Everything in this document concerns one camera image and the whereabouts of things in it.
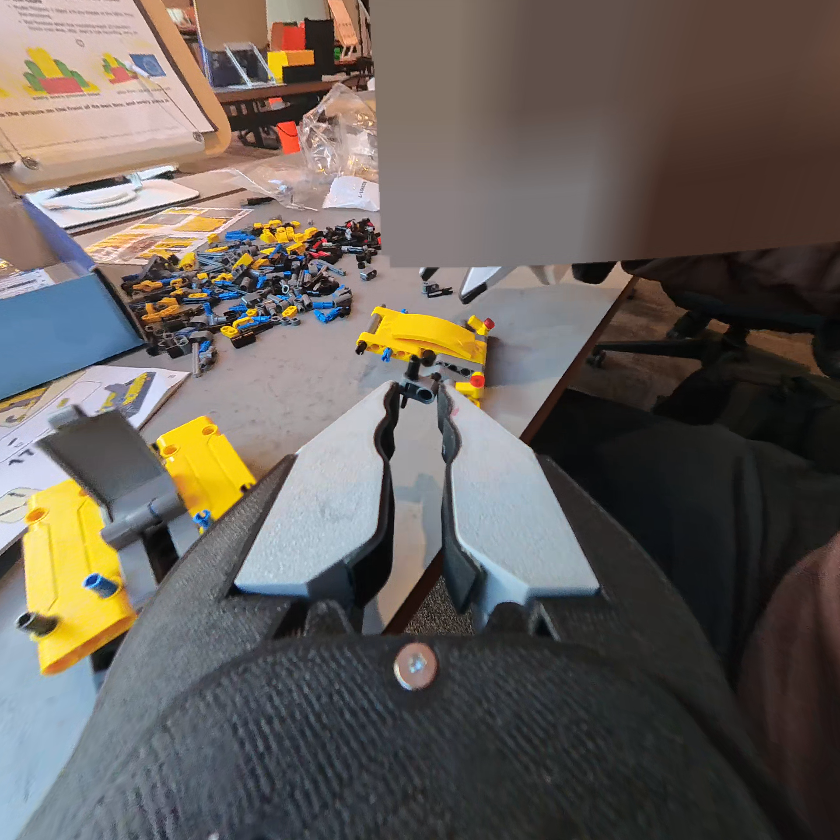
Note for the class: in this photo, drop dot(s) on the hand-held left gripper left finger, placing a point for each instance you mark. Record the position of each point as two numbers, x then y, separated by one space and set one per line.
315 499

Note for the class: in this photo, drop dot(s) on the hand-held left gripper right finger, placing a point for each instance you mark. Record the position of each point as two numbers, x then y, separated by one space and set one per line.
518 512

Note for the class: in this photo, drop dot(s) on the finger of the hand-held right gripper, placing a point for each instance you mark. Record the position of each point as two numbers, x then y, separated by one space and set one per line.
479 282

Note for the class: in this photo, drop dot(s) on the yellow curved brick assembly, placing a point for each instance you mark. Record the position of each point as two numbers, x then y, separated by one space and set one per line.
420 331

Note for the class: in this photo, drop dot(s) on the small grey connector brick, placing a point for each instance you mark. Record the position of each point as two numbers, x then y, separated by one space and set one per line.
420 392

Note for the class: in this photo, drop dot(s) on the grey black loose connector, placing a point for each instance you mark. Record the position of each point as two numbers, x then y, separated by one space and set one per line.
436 287

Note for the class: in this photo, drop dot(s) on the person's legs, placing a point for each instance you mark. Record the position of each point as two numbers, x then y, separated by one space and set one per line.
656 492

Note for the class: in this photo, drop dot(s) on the white labelled plastic bag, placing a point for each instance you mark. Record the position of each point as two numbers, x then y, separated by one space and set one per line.
354 193

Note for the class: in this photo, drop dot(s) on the crumpled clear plastic bag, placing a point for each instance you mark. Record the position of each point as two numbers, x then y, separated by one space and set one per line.
338 131

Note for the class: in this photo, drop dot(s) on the pile of loose brick parts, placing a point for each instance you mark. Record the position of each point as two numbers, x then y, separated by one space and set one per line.
262 275

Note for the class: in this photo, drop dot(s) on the flat clear plastic bag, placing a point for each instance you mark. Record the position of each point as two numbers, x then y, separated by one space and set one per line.
275 180

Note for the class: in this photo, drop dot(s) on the small orange container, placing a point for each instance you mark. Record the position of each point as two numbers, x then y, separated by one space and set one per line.
287 138

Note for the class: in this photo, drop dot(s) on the black office chair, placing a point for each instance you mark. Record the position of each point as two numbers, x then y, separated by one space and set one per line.
722 321

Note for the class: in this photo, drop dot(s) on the yellow black brick chassis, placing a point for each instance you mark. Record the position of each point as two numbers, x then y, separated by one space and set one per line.
65 558

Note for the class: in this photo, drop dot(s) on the open instruction booklet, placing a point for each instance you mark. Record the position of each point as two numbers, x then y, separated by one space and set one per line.
79 394

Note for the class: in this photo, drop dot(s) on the dark background table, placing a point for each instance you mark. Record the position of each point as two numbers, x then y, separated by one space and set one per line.
282 98

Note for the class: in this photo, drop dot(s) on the large black block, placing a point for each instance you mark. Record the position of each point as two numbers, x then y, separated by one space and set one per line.
319 46

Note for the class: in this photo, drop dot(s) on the large yellow block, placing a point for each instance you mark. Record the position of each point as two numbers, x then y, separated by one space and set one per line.
292 62

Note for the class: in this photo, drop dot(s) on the yellow printed leaflet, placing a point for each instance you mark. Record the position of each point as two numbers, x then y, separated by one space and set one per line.
164 229

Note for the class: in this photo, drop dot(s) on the large orange block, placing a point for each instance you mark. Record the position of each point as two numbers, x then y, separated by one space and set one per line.
289 36

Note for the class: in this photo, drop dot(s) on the blue cardboard box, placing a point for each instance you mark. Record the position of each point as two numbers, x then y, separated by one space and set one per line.
52 328

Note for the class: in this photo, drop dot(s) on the person's maroon garment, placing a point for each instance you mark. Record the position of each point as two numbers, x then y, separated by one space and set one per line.
800 656

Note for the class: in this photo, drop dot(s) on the clear acrylic stand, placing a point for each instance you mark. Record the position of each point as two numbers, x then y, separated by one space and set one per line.
239 65

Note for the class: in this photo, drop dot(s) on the beige document stand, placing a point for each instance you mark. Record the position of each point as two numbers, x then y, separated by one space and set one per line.
197 85

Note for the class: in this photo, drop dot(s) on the printed instruction sheet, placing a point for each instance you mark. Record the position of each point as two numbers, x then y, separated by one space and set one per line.
79 65

